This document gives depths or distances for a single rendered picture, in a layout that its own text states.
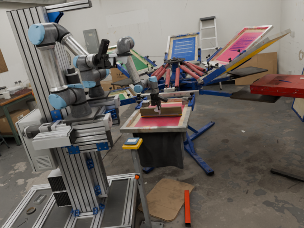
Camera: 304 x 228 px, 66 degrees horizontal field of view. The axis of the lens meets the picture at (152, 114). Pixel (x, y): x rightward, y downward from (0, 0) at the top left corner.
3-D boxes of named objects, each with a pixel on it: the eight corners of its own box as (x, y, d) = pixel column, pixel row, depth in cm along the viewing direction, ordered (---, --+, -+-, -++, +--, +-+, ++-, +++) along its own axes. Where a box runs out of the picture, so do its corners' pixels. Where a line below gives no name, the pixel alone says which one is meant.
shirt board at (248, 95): (287, 96, 251) (287, 89, 248) (273, 109, 225) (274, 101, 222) (186, 87, 343) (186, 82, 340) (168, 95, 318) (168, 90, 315)
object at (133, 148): (159, 242, 207) (141, 149, 173) (135, 239, 213) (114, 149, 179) (163, 223, 227) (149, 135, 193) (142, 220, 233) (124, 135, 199)
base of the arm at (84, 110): (68, 118, 168) (64, 106, 165) (75, 111, 182) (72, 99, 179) (89, 116, 167) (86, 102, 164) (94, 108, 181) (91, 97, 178)
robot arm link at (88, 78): (102, 83, 147) (98, 66, 143) (90, 88, 138) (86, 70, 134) (92, 83, 151) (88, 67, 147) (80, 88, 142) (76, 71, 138)
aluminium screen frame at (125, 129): (186, 131, 190) (186, 127, 189) (120, 133, 207) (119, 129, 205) (194, 99, 260) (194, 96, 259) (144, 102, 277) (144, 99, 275)
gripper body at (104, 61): (118, 67, 132) (102, 68, 138) (117, 52, 130) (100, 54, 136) (111, 68, 126) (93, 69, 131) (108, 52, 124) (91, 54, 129)
